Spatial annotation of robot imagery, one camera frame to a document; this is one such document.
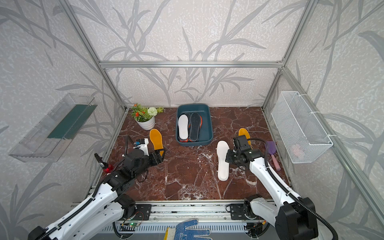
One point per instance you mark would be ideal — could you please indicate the teal plastic storage box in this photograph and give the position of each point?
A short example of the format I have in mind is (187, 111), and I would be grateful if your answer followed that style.
(206, 133)

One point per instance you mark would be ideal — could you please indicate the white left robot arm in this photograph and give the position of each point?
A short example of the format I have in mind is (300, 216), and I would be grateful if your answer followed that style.
(109, 201)

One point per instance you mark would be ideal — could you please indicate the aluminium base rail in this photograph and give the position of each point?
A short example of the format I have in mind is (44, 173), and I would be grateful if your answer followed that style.
(159, 211)

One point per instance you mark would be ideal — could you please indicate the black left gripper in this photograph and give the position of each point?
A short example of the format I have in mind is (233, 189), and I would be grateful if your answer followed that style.
(159, 159)

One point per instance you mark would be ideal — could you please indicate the red orange-edged insole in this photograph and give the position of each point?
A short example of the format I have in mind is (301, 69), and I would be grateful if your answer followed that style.
(189, 115)

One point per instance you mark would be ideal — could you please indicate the white insole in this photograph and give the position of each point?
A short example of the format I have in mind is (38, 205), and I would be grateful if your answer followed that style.
(223, 166)
(183, 127)

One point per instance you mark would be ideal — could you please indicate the potted artificial plant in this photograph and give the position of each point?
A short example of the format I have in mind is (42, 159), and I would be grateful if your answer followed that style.
(145, 116)

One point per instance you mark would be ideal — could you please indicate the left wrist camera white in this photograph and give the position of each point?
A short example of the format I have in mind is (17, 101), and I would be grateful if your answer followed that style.
(142, 144)

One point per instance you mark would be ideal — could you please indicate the white wire mesh basket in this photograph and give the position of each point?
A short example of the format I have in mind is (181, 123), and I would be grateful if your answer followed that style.
(302, 134)

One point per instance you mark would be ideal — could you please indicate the clear acrylic wall shelf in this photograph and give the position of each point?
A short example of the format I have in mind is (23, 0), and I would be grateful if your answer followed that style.
(49, 139)

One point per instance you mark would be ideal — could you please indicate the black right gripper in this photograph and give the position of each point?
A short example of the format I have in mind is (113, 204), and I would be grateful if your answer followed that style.
(228, 155)

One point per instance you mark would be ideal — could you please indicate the yellow fuzzy insole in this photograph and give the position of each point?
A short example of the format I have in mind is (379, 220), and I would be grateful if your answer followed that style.
(244, 132)
(157, 141)

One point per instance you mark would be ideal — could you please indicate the blue white work glove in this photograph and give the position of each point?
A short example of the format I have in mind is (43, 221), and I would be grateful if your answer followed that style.
(185, 231)

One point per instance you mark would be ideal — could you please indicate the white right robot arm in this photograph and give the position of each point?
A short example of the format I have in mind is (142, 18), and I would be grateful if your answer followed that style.
(279, 192)

